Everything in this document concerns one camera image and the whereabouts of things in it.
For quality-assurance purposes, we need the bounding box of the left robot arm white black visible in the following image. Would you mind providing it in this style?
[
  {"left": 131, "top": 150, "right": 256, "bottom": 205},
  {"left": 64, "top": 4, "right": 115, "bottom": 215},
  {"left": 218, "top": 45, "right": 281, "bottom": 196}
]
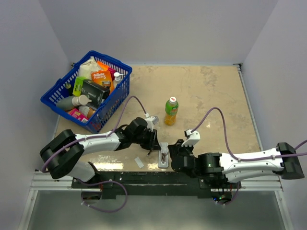
[{"left": 40, "top": 116, "right": 161, "bottom": 188}]

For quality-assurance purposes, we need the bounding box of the lime green box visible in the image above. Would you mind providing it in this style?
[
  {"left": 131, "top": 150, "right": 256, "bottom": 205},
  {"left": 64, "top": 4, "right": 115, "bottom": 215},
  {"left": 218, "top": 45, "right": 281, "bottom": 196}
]
[{"left": 72, "top": 76, "right": 88, "bottom": 96}]

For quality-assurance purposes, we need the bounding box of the pink product box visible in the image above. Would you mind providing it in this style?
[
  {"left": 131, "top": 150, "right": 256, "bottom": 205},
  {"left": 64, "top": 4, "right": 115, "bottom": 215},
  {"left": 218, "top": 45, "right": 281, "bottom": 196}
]
[{"left": 68, "top": 108, "right": 88, "bottom": 123}]

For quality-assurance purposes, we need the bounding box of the grey bottle beige cap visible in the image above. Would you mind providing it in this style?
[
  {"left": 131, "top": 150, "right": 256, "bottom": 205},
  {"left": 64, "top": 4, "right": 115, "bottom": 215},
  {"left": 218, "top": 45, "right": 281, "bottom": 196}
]
[{"left": 56, "top": 95, "right": 92, "bottom": 111}]

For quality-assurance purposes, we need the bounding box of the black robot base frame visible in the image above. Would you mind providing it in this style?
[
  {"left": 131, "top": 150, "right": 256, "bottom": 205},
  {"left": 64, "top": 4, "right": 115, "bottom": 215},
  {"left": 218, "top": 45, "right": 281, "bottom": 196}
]
[{"left": 71, "top": 172, "right": 241, "bottom": 201}]

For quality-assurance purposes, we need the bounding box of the white remote control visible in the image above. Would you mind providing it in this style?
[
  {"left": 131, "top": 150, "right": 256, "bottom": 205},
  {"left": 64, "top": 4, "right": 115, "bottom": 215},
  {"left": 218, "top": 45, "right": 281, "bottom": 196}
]
[{"left": 158, "top": 142, "right": 169, "bottom": 169}]

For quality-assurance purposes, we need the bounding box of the amber bottle white label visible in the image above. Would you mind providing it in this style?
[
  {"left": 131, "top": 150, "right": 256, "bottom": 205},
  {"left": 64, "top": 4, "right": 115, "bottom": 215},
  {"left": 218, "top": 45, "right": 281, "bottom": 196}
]
[{"left": 79, "top": 105, "right": 96, "bottom": 119}]

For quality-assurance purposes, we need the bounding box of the blue plastic basket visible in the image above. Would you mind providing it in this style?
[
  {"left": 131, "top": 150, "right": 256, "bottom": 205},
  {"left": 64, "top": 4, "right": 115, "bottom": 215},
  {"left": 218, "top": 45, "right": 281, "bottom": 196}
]
[{"left": 40, "top": 50, "right": 132, "bottom": 134}]

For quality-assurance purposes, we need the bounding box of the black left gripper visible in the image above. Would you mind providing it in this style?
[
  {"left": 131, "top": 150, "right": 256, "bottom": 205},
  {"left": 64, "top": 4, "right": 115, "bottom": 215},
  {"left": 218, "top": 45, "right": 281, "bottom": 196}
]
[{"left": 132, "top": 127, "right": 161, "bottom": 151}]

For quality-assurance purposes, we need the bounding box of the beige cloth bag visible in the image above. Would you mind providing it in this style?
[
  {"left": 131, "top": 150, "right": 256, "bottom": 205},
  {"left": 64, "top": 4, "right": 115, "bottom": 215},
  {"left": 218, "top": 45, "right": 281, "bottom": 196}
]
[{"left": 78, "top": 56, "right": 101, "bottom": 80}]

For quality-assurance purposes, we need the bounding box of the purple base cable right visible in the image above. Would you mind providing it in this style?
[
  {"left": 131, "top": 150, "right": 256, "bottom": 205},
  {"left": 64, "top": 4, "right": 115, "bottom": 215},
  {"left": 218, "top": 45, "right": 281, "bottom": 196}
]
[{"left": 214, "top": 182, "right": 243, "bottom": 207}]

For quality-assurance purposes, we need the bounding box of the white battery compartment cover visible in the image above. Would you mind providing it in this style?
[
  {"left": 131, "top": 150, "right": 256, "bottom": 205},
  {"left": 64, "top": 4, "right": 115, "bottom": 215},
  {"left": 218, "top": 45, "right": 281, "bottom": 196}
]
[{"left": 134, "top": 157, "right": 144, "bottom": 169}]

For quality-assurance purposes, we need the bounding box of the orange razor blade package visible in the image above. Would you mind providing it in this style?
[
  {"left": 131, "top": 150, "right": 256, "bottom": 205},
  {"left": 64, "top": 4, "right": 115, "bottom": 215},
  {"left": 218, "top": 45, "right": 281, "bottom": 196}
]
[{"left": 91, "top": 70, "right": 114, "bottom": 93}]

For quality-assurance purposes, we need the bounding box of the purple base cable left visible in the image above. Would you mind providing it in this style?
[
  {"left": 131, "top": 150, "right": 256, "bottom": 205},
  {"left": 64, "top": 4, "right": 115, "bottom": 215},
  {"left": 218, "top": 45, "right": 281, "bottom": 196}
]
[{"left": 81, "top": 179, "right": 130, "bottom": 213}]

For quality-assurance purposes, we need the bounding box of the black product box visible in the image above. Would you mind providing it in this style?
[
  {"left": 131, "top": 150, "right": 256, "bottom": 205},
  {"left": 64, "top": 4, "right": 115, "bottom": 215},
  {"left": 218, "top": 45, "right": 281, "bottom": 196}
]
[{"left": 81, "top": 79, "right": 110, "bottom": 109}]

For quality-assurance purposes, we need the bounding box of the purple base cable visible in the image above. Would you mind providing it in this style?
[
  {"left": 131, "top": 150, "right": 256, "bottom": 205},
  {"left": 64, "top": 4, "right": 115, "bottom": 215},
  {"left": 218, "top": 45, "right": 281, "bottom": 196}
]
[
  {"left": 81, "top": 179, "right": 130, "bottom": 213},
  {"left": 214, "top": 182, "right": 243, "bottom": 207}
]

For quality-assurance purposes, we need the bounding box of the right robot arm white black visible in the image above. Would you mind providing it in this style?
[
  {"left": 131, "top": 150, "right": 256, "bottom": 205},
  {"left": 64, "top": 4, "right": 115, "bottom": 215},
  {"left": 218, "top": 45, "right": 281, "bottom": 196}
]
[{"left": 168, "top": 139, "right": 305, "bottom": 188}]

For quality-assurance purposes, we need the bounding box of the aluminium table edge rail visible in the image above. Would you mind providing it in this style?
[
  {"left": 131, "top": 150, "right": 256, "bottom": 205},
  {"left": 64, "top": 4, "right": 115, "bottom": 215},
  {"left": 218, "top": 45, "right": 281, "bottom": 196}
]
[{"left": 234, "top": 63, "right": 283, "bottom": 192}]

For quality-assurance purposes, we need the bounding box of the orange juice bottle green label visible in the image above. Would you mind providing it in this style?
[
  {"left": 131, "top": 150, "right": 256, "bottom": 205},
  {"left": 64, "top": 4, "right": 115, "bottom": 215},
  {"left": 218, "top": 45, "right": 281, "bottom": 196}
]
[{"left": 164, "top": 96, "right": 179, "bottom": 126}]

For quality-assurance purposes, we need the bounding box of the white pump bottle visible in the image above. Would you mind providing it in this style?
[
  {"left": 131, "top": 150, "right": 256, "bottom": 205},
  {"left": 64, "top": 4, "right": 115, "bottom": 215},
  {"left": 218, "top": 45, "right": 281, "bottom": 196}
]
[{"left": 113, "top": 72, "right": 123, "bottom": 88}]

